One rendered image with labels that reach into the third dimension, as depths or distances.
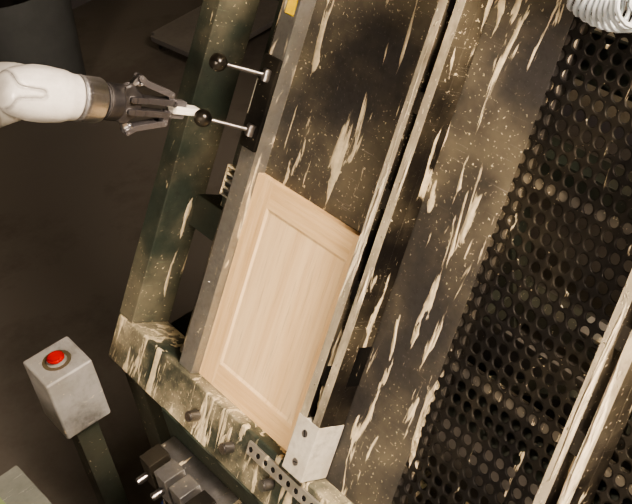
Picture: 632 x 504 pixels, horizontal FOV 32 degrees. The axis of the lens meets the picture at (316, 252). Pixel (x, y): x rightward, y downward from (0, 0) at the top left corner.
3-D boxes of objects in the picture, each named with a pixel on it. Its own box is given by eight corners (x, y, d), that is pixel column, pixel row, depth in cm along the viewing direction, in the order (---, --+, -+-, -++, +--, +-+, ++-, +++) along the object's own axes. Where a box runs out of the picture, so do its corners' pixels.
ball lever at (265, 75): (268, 83, 228) (205, 66, 224) (273, 65, 227) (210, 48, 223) (270, 87, 225) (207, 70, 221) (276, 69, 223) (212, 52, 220)
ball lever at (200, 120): (252, 137, 232) (190, 122, 228) (257, 120, 231) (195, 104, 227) (254, 142, 228) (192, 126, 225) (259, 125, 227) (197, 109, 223)
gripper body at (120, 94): (95, 73, 215) (135, 78, 222) (85, 114, 218) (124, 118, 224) (114, 85, 211) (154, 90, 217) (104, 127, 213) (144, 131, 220)
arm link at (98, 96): (58, 111, 215) (84, 114, 219) (80, 128, 209) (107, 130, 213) (68, 67, 212) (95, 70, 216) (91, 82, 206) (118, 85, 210)
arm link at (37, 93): (91, 70, 206) (55, 67, 215) (15, 60, 195) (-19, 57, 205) (86, 127, 207) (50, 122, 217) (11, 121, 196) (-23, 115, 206)
